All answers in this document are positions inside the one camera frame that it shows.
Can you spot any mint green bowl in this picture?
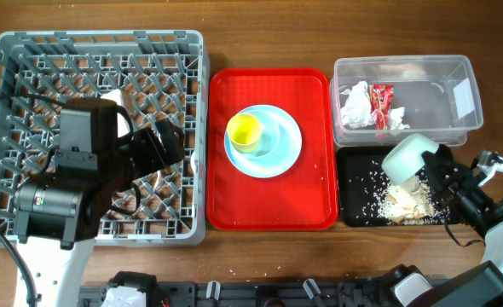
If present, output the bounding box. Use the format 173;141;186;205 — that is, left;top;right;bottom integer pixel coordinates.
381;134;439;185

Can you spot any rice and peanut shell waste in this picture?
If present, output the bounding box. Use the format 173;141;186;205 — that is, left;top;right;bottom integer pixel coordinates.
388;169;432;219

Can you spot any white tissue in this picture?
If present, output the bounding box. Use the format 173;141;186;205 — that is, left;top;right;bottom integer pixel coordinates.
388;107;410;130
340;81;374;129

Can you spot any yellow plastic cup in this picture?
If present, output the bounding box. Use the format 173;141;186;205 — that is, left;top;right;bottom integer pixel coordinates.
226;113;262;153

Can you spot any red snack wrapper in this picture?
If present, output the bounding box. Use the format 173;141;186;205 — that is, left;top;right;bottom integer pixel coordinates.
369;84;394;130

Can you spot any white plastic spoon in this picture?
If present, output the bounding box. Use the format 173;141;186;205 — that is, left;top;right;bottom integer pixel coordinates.
190;151;196;173

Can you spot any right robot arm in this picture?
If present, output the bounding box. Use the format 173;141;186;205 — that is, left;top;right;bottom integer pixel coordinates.
382;134;503;306

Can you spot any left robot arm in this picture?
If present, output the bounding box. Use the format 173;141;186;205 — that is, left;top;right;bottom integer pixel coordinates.
14;98;185;306

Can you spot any grey dishwasher rack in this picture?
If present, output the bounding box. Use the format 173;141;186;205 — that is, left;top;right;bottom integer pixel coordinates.
0;30;211;246

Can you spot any clear plastic bin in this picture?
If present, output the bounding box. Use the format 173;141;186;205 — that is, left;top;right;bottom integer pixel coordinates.
331;55;483;147

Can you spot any black plastic bin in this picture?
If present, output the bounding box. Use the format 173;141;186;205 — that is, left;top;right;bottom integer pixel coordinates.
336;146;460;227

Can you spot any light blue plate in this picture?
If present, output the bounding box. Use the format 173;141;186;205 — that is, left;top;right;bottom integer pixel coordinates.
223;104;303;178

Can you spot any light blue small bowl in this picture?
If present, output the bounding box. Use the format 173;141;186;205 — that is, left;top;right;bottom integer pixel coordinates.
246;111;280;159

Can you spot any red plastic tray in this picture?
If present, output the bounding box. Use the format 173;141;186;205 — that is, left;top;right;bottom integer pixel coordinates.
206;68;338;231

